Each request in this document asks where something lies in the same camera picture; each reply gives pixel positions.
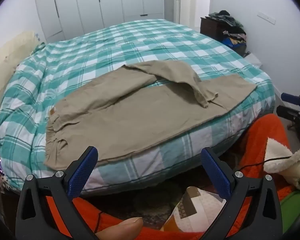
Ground bed with teal checked duvet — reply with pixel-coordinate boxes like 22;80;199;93
0;19;277;197

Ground thin black cable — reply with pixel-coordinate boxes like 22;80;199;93
236;156;293;171

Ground green cloth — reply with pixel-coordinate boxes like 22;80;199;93
280;190;300;234

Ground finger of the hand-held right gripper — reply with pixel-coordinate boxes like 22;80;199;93
281;92;300;105
276;106;300;122

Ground white tote bag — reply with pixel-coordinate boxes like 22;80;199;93
244;52;262;67

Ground pile of clothes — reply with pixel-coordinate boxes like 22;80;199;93
209;10;248;55

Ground person's right forearm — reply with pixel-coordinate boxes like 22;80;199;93
282;145;300;190

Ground white wardrobe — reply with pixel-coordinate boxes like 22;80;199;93
33;0;165;42

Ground geometric patterned cushion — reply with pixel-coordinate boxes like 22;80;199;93
161;186;227;233

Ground person's left hand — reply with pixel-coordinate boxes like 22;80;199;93
94;217;143;240

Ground white wall plate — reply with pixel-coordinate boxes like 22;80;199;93
257;11;276;26

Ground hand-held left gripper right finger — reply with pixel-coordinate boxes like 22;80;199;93
201;147;283;240

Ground white door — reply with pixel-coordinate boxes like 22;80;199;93
173;0;211;32

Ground dark patterned rug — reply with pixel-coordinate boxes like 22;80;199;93
85;140;243;230

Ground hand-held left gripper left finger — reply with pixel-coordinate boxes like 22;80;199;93
15;146;98;240

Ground dark wooden nightstand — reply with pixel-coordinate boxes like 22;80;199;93
200;17;228;42

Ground beige pants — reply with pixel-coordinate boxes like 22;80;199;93
44;60;258;170

